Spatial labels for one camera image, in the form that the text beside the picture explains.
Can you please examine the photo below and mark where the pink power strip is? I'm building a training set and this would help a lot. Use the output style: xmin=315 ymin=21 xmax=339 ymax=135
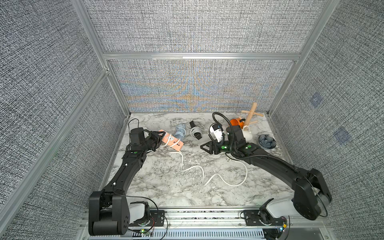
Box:
xmin=160 ymin=130 xmax=184 ymax=152

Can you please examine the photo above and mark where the white cord of pink strip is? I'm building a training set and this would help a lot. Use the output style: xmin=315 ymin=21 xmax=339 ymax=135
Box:
xmin=161 ymin=133 xmax=249 ymax=187

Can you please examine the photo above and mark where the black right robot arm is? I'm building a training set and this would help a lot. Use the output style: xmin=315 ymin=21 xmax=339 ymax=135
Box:
xmin=200 ymin=141 xmax=333 ymax=220

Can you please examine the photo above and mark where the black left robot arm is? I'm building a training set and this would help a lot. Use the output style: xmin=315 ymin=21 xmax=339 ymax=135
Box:
xmin=89 ymin=128 xmax=166 ymax=236

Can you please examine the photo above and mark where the white mug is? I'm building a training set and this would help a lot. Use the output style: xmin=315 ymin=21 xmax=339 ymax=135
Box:
xmin=242 ymin=125 xmax=253 ymax=142

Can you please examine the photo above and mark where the orange mug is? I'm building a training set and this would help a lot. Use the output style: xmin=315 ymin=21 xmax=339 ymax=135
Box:
xmin=230 ymin=118 xmax=246 ymax=129

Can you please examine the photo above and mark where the wooden mug tree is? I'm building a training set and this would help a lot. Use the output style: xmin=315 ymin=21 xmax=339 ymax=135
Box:
xmin=241 ymin=102 xmax=265 ymax=126

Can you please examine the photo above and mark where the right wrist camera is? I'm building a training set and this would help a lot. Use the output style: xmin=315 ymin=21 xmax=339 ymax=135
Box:
xmin=209 ymin=123 xmax=225 ymax=144

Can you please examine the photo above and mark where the black power strip white cord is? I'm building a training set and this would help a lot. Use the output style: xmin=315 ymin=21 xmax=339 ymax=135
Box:
xmin=185 ymin=120 xmax=206 ymax=141

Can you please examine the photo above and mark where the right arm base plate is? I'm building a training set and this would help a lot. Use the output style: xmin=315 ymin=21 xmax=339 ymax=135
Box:
xmin=241 ymin=210 xmax=287 ymax=228

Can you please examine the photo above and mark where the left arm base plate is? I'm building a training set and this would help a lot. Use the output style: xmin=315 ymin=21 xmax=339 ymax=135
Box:
xmin=130 ymin=210 xmax=165 ymax=228

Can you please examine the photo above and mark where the aluminium front rail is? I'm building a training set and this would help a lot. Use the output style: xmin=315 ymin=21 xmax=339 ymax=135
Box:
xmin=75 ymin=207 xmax=337 ymax=240

